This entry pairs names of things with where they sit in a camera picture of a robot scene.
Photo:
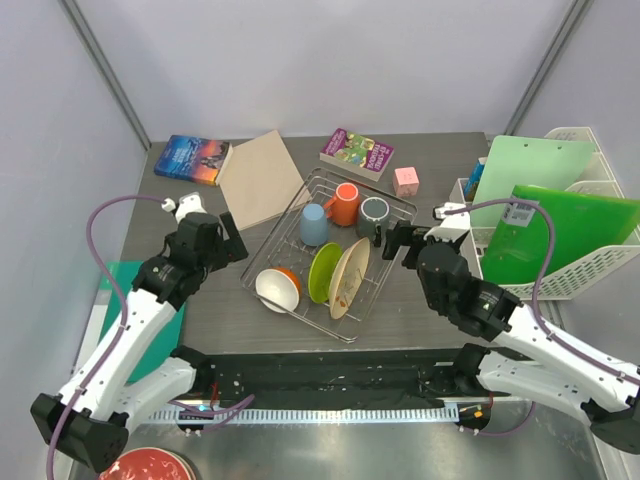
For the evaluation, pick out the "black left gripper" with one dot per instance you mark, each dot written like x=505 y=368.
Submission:
x=230 y=250

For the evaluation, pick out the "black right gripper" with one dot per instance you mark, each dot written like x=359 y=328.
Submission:
x=395 y=237

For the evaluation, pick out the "beige floral plate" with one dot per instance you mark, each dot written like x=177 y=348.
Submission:
x=347 y=277

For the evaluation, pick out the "orange and white bowl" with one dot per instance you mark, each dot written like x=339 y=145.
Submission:
x=278 y=289

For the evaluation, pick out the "blue plastic cup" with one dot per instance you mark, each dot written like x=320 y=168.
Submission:
x=313 y=225

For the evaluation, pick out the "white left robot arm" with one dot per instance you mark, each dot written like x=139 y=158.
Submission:
x=92 y=416

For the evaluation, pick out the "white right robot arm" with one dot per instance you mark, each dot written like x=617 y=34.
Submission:
x=566 y=374

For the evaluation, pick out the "pink cube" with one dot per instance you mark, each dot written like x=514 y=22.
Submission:
x=405 y=182

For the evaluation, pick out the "beige notebook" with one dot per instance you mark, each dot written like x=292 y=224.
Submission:
x=260 y=181

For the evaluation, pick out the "orange mug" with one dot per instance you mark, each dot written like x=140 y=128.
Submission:
x=342 y=208

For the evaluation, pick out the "blue fantasy book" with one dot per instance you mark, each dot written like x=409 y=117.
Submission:
x=194 y=159

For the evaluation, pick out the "purple children's book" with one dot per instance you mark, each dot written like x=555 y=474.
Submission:
x=357 y=154

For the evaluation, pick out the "lime green plate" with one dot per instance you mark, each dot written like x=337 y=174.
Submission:
x=321 y=271

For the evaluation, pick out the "blue small book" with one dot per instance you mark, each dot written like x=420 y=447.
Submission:
x=472 y=183

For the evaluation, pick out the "bright green folder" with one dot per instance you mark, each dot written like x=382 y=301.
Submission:
x=582 y=222

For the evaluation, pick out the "teal notebook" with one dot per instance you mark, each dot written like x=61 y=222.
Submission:
x=108 y=308

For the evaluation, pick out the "light green clipboard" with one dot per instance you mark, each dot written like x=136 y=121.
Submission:
x=547 y=163

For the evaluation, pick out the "white plastic file organizer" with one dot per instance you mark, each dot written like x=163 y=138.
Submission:
x=575 y=278

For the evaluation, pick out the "grey mug black handle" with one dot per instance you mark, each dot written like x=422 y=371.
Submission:
x=373 y=219

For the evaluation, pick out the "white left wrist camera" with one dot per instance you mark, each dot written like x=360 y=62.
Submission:
x=187 y=204

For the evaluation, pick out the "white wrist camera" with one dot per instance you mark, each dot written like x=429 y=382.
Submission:
x=454 y=222
x=187 y=204

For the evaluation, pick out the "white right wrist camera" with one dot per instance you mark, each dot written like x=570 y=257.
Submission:
x=454 y=222

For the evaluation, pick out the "metal wire dish rack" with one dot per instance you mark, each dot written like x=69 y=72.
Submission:
x=283 y=248

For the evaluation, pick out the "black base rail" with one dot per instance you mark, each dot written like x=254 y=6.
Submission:
x=337 y=380

